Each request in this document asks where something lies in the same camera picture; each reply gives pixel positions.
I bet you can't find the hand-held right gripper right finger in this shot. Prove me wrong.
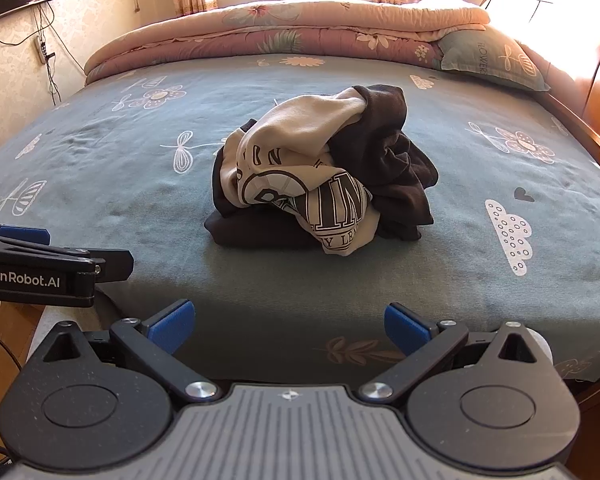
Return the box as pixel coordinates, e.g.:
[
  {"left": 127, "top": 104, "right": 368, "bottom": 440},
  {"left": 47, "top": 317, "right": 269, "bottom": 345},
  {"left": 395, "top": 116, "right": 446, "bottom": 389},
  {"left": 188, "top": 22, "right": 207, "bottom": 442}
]
[{"left": 357, "top": 302, "right": 540, "bottom": 405}]

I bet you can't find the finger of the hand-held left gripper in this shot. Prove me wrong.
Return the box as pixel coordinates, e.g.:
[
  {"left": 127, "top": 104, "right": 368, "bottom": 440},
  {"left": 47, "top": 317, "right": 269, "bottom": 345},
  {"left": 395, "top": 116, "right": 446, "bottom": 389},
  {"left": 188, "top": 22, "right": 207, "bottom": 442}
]
[
  {"left": 0, "top": 222, "right": 51, "bottom": 247},
  {"left": 0, "top": 234, "right": 133, "bottom": 283}
]

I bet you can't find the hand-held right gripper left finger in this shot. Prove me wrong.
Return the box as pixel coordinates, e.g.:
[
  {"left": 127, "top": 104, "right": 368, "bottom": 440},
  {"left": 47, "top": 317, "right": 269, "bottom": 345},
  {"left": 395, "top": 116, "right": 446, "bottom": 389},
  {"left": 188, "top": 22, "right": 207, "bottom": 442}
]
[{"left": 42, "top": 299, "right": 222, "bottom": 405}]

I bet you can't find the cream and black raglan sweatshirt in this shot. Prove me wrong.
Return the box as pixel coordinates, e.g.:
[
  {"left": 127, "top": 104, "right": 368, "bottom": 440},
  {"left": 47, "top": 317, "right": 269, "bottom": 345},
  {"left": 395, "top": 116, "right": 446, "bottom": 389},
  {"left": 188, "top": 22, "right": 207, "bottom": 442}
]
[{"left": 204, "top": 84, "right": 440, "bottom": 257}]

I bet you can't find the bed with blue floral sheet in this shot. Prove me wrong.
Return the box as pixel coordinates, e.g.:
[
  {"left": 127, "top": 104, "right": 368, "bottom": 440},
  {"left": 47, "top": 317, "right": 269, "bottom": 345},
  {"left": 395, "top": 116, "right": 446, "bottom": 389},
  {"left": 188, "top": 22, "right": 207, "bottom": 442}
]
[{"left": 0, "top": 52, "right": 600, "bottom": 386}]

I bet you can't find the blue-green printed pillow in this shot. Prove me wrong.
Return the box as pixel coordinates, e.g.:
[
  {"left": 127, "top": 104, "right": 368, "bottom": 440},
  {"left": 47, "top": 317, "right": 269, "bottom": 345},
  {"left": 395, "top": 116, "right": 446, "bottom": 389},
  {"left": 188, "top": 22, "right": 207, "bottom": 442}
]
[{"left": 436, "top": 27, "right": 551, "bottom": 92}]

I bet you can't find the pink floral quilt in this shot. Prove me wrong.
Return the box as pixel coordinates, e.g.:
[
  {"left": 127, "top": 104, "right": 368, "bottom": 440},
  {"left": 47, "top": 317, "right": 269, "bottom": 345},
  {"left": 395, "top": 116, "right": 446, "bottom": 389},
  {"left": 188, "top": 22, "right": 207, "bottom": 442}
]
[{"left": 84, "top": 0, "right": 492, "bottom": 87}]

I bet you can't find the pink pillow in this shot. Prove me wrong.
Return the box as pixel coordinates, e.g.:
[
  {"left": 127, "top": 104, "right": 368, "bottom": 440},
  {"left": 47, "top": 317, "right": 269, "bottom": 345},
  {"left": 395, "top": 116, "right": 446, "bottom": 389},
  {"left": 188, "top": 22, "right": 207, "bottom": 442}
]
[{"left": 517, "top": 39, "right": 583, "bottom": 107}]

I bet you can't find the white bedside cabinet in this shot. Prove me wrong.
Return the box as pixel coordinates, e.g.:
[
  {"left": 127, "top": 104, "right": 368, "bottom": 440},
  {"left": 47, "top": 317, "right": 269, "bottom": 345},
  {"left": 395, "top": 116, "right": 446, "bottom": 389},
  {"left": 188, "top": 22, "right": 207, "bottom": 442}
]
[{"left": 500, "top": 0, "right": 600, "bottom": 48}]

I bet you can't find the black power cable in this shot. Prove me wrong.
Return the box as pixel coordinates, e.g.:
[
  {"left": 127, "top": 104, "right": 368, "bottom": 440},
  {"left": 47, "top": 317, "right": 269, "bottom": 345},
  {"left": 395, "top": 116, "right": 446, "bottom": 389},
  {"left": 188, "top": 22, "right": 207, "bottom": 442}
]
[{"left": 0, "top": 2, "right": 63, "bottom": 103}]

